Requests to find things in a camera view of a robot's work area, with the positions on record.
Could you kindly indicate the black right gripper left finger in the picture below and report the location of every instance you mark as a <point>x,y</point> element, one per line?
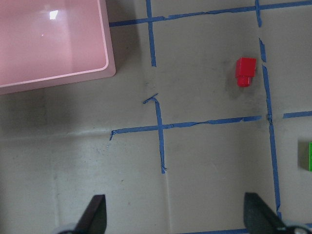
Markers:
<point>94,218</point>

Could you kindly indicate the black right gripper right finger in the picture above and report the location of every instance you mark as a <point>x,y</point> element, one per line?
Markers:
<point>259,218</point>

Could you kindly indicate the green toy block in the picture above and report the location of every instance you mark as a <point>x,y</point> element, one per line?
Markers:
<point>303,152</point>

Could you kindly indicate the red toy block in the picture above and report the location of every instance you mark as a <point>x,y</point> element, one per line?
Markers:
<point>245,71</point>

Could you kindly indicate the pink plastic box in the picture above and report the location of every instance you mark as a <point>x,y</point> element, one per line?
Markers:
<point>45,43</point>

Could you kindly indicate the brown paper table cover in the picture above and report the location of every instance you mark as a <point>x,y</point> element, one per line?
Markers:
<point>171,139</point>

